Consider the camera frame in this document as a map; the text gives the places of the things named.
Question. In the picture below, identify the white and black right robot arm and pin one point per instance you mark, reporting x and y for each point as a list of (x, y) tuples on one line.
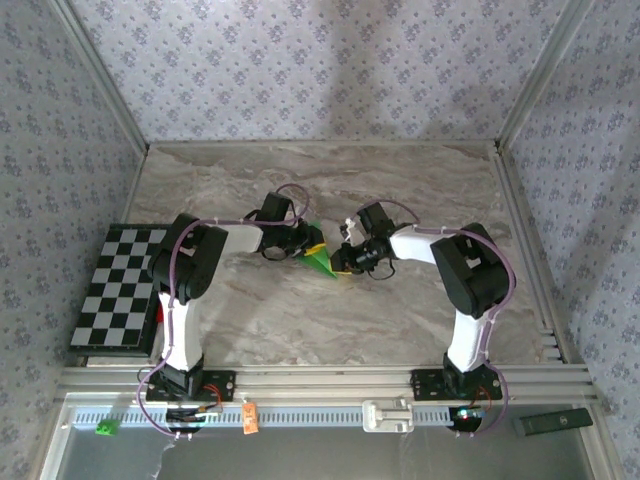
[(470, 345)]

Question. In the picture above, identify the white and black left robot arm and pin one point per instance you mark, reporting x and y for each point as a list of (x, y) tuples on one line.
[(182, 345)]

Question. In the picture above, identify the orange tag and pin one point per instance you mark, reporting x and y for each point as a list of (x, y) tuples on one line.
[(250, 419)]

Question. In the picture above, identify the black and grey checkerboard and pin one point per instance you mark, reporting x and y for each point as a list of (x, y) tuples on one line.
[(112, 300)]

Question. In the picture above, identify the round black controller board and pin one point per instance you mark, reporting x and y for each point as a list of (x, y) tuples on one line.
[(187, 419), (467, 419)]

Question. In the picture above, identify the black remote control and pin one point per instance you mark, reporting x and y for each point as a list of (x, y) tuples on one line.
[(552, 422)]

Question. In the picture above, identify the small green connector block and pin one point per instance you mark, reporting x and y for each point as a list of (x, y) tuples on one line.
[(107, 428)]

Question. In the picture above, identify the aluminium mounting rail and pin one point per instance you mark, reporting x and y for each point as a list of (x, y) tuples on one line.
[(325, 382)]

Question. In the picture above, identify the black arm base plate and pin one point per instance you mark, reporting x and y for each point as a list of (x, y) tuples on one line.
[(225, 385), (425, 385)]

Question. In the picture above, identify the white plastic bracket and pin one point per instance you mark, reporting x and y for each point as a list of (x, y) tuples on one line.
[(387, 416)]

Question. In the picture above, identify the aluminium frame post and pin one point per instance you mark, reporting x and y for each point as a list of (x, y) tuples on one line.
[(541, 75), (111, 85)]

